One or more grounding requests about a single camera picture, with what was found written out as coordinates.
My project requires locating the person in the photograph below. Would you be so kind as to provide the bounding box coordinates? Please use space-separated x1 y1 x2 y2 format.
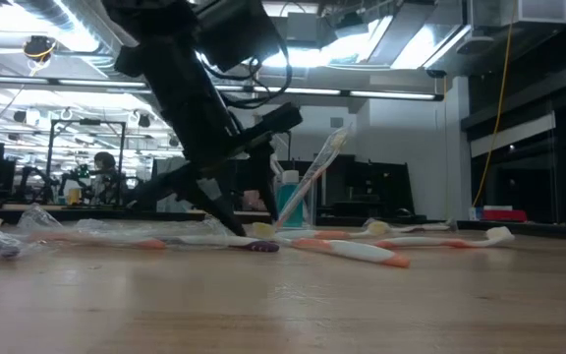
85 150 122 207
242 190 267 212

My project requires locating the white ceiling unit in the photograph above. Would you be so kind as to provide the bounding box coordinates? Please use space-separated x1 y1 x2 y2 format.
469 0 566 27

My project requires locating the black gantry frame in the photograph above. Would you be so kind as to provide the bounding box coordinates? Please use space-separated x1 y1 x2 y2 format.
45 117 128 206

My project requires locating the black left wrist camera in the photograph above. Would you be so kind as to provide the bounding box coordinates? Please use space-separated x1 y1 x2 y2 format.
192 0 284 74

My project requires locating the black ceiling camera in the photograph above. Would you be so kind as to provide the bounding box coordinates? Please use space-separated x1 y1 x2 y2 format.
22 34 58 64

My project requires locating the teal mouthwash bottle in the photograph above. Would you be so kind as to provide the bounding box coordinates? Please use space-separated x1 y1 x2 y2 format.
276 169 306 228

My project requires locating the grey cloth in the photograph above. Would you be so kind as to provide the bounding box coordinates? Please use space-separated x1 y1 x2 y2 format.
150 156 200 213

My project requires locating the yellow hanging cable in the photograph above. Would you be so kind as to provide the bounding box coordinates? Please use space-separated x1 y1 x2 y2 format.
472 0 519 207

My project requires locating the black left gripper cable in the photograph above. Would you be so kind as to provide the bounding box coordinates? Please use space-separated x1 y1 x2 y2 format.
201 29 294 110

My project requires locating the clear acrylic holder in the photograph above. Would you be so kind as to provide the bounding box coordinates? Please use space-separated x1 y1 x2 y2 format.
270 174 317 232

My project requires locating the long ceiling light bar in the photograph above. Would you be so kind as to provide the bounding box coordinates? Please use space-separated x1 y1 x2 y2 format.
0 73 445 103

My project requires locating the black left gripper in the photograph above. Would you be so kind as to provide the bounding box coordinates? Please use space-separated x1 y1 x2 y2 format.
115 29 304 237

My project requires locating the black metal table frame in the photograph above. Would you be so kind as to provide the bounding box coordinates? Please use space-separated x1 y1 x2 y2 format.
0 201 566 243

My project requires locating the black curtain panel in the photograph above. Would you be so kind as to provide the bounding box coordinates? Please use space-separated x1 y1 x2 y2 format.
321 153 416 217

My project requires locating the red box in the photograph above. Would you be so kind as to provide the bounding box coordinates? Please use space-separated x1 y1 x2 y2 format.
481 208 529 223

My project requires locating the orange white toothbrush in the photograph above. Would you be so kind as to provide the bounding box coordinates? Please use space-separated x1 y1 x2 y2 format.
253 220 411 269
373 225 516 250

